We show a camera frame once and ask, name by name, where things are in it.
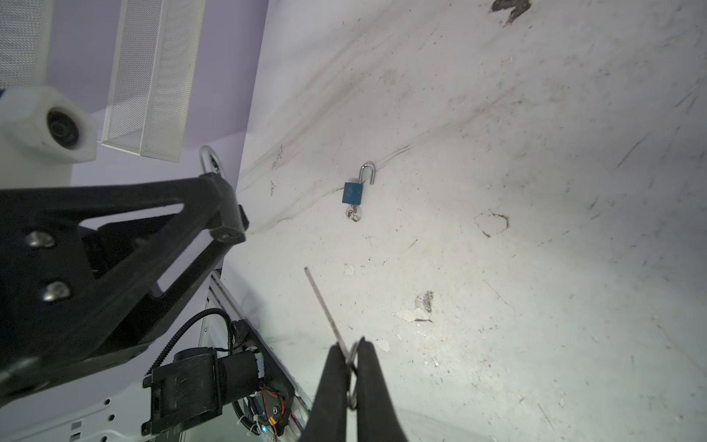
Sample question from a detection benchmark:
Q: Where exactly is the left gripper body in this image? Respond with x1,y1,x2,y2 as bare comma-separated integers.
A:
1,210,46,406

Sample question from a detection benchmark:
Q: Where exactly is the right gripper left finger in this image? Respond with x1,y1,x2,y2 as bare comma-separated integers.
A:
298,345,348,442

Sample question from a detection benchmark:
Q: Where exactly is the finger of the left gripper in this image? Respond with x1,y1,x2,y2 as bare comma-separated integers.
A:
1,173,247,403
82,215,246,354

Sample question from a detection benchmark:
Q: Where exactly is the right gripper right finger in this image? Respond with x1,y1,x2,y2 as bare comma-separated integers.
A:
356,339,408,442

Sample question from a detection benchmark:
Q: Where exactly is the key with ring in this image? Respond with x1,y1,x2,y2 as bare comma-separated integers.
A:
304,267,359,411

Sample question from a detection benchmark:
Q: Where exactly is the black padlock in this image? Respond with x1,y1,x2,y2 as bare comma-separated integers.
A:
200,145,250,231

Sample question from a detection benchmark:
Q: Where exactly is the blue padlock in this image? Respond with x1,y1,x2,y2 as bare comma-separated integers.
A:
342,161,377,206

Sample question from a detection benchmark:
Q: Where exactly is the small silver key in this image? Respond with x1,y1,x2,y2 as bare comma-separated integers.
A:
345,204,362,222

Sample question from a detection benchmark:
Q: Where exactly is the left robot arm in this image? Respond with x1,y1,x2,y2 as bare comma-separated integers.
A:
1,173,263,441

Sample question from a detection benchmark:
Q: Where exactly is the upper white mesh shelf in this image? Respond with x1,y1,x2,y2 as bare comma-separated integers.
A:
0,0,54,90

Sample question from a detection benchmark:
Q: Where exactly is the white mesh shelf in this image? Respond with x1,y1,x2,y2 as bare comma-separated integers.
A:
101,0,205,163
0,0,54,90

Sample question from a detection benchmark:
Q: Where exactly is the lower white mesh shelf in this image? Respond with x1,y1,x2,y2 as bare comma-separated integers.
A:
101,0,205,163

